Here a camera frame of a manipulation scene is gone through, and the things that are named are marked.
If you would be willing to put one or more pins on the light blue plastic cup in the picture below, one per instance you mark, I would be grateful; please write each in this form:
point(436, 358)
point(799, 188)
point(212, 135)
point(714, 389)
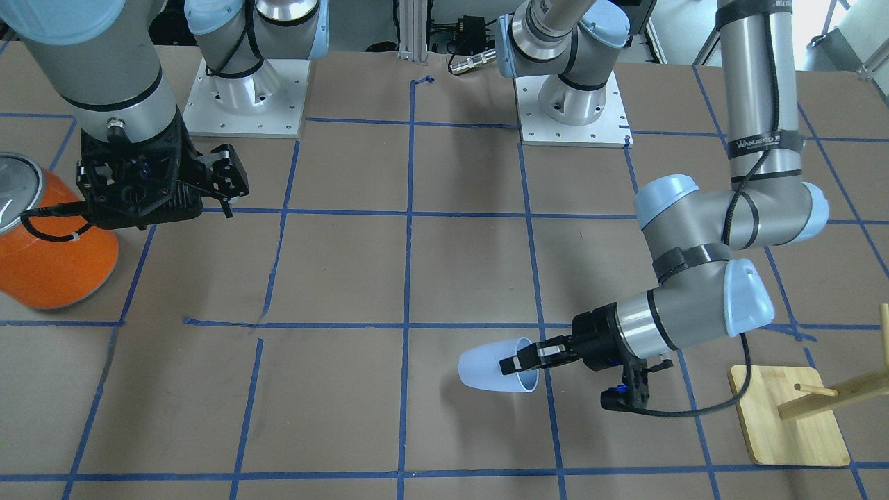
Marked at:
point(480, 367)

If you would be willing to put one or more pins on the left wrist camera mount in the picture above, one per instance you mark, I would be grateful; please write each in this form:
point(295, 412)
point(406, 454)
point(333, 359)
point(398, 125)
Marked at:
point(632, 395)

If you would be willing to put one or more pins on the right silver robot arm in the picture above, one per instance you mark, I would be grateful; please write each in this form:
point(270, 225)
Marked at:
point(99, 56)

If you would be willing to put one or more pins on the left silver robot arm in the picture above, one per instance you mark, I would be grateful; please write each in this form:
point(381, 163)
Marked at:
point(703, 292)

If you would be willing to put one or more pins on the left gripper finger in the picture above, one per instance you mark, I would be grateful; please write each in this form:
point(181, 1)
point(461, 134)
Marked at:
point(558, 343)
point(521, 362)

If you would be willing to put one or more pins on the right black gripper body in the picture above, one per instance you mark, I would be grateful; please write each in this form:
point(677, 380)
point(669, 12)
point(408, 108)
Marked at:
point(192, 158)

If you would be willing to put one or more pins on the aluminium frame post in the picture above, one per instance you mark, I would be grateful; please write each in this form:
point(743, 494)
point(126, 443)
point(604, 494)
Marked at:
point(413, 27)

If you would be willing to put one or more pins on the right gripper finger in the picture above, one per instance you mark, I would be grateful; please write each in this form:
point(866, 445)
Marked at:
point(226, 206)

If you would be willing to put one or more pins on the wooden cup stand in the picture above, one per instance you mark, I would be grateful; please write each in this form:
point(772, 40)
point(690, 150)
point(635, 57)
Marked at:
point(788, 416)

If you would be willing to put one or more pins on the orange can-shaped container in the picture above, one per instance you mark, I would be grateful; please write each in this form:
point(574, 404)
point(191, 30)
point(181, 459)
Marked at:
point(66, 264)

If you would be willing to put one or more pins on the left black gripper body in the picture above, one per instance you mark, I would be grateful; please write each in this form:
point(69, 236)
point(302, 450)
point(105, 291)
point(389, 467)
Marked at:
point(599, 339)

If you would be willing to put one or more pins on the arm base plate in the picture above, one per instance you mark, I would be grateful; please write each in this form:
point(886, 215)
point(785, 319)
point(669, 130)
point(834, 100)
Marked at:
point(554, 114)
point(267, 104)

